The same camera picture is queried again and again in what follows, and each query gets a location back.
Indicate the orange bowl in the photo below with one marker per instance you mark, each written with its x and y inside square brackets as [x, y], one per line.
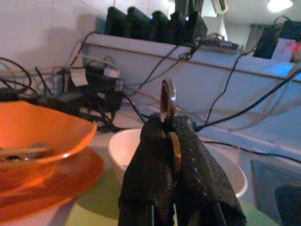
[47, 127]

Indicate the white paper card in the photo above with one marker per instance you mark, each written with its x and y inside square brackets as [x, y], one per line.
[284, 50]

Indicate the flat grey device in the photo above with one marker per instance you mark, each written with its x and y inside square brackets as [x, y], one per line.
[219, 44]

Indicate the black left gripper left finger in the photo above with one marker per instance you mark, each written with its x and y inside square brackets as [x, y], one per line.
[148, 179]

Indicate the green plate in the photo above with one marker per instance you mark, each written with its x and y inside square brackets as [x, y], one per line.
[101, 197]

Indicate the white bowl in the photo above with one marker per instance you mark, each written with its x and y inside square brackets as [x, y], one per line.
[122, 153]

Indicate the large black box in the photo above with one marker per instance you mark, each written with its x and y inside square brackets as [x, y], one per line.
[268, 40]

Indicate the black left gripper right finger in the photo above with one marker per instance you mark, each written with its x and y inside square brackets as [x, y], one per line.
[202, 188]

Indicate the orange plate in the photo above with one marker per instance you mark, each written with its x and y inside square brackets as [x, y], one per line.
[58, 183]

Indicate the metal cutlery piece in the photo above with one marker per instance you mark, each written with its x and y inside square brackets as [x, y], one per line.
[26, 154]

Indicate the round ceiling lamp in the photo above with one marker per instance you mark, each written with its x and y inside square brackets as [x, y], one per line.
[279, 5]

